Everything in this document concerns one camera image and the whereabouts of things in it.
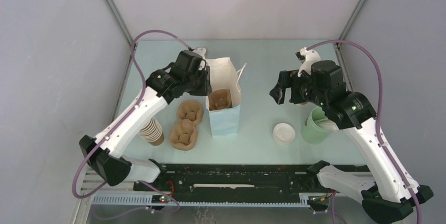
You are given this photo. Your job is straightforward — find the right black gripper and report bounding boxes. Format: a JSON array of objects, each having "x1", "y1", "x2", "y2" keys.
[{"x1": 269, "y1": 69, "x2": 327, "y2": 108}]

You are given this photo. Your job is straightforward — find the stack of white lids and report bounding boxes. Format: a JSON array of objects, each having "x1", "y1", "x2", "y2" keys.
[{"x1": 272, "y1": 123, "x2": 296, "y2": 145}]

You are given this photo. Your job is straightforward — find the brown pulp cup carrier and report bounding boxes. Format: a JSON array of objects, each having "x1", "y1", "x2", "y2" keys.
[
  {"x1": 169, "y1": 100, "x2": 204, "y2": 151},
  {"x1": 208, "y1": 89, "x2": 232, "y2": 111}
]

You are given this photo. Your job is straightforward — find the light blue paper bag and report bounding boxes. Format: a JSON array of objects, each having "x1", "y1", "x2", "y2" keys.
[{"x1": 206, "y1": 57, "x2": 247, "y2": 138}]

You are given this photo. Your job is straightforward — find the stack of paper cups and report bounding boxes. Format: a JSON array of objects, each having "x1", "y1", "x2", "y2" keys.
[{"x1": 138, "y1": 117, "x2": 165, "y2": 146}]

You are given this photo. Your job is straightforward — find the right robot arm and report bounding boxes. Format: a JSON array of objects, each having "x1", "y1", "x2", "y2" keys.
[{"x1": 270, "y1": 60, "x2": 433, "y2": 223}]

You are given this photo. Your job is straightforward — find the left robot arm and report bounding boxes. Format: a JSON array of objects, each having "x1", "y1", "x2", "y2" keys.
[{"x1": 79, "y1": 48, "x2": 211, "y2": 191}]

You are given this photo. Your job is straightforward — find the green cylindrical container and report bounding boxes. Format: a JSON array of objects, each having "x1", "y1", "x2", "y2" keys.
[{"x1": 300, "y1": 107, "x2": 333, "y2": 145}]

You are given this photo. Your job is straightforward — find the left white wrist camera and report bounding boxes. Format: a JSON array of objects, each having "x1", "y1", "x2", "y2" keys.
[{"x1": 192, "y1": 47, "x2": 208, "y2": 59}]

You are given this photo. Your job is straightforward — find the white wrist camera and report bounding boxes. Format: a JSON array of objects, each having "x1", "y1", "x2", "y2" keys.
[
  {"x1": 296, "y1": 47, "x2": 321, "y2": 77},
  {"x1": 192, "y1": 47, "x2": 208, "y2": 59}
]

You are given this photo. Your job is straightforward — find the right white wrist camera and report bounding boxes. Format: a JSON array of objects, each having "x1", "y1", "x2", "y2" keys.
[{"x1": 296, "y1": 47, "x2": 321, "y2": 77}]

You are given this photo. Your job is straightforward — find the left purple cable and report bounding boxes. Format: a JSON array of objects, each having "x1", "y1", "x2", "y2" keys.
[{"x1": 72, "y1": 29, "x2": 192, "y2": 199}]

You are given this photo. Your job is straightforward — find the purple cable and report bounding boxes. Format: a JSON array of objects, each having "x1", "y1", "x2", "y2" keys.
[
  {"x1": 72, "y1": 29, "x2": 192, "y2": 199},
  {"x1": 306, "y1": 39, "x2": 423, "y2": 224}
]

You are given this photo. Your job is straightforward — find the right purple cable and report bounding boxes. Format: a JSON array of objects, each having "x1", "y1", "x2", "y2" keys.
[{"x1": 306, "y1": 39, "x2": 423, "y2": 224}]

